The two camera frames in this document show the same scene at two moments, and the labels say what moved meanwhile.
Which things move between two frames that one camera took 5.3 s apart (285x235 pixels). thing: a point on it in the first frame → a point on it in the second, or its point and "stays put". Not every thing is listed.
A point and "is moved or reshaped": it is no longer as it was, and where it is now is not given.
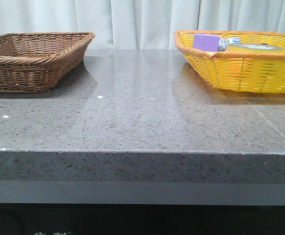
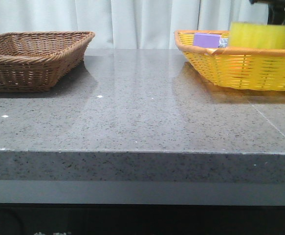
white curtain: x=139 y=24 stays put
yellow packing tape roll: x=252 y=46 is moved or reshaped
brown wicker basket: x=32 y=62 stays put
